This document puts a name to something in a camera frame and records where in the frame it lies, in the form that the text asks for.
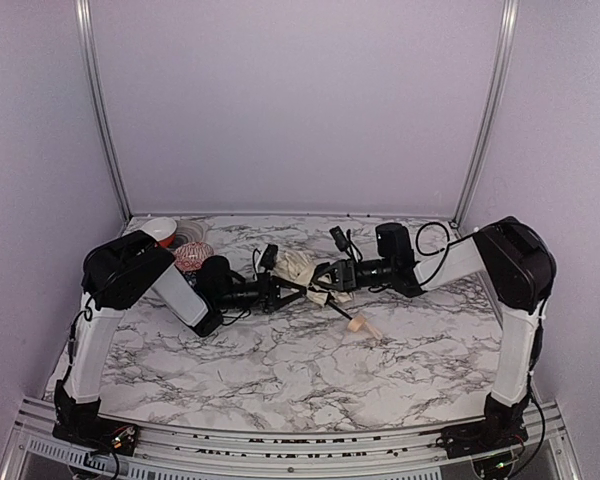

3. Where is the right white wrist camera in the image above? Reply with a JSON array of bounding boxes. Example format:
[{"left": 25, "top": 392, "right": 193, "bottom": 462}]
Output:
[{"left": 329, "top": 226, "right": 363, "bottom": 262}]

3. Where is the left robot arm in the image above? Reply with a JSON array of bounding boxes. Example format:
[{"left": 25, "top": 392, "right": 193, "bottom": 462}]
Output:
[{"left": 52, "top": 231, "right": 306, "bottom": 456}]

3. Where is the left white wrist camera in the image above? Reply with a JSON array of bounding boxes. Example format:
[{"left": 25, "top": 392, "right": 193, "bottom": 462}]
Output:
[{"left": 252, "top": 244, "right": 279, "bottom": 274}]

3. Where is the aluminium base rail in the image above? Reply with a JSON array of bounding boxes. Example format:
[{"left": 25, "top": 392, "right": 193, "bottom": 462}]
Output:
[{"left": 0, "top": 398, "right": 582, "bottom": 479}]

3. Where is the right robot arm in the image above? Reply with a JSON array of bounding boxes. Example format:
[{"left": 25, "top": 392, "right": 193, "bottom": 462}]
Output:
[{"left": 310, "top": 216, "right": 557, "bottom": 458}]

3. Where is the red patterned bowl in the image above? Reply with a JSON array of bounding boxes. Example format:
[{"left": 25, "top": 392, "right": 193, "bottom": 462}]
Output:
[{"left": 174, "top": 242, "right": 214, "bottom": 272}]

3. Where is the cream and black umbrella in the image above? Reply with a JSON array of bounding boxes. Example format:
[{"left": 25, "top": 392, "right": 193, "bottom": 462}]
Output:
[{"left": 273, "top": 249, "right": 383, "bottom": 340}]

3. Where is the right aluminium frame post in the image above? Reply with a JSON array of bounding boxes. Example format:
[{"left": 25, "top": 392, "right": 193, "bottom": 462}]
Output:
[{"left": 452, "top": 0, "right": 520, "bottom": 229}]

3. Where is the left aluminium frame post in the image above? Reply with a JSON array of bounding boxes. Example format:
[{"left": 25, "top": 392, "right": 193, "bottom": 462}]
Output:
[{"left": 74, "top": 0, "right": 132, "bottom": 223}]

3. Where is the orange bowl white inside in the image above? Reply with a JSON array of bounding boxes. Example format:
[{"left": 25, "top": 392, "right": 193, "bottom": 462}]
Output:
[{"left": 140, "top": 217, "right": 177, "bottom": 248}]

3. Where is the aluminium frame post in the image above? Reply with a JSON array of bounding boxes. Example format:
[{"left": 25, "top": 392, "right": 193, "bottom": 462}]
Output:
[
  {"left": 452, "top": 0, "right": 520, "bottom": 229},
  {"left": 74, "top": 0, "right": 132, "bottom": 223}
]

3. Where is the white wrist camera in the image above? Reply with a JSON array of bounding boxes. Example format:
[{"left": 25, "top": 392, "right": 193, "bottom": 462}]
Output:
[
  {"left": 252, "top": 244, "right": 279, "bottom": 274},
  {"left": 329, "top": 226, "right": 363, "bottom": 262}
]

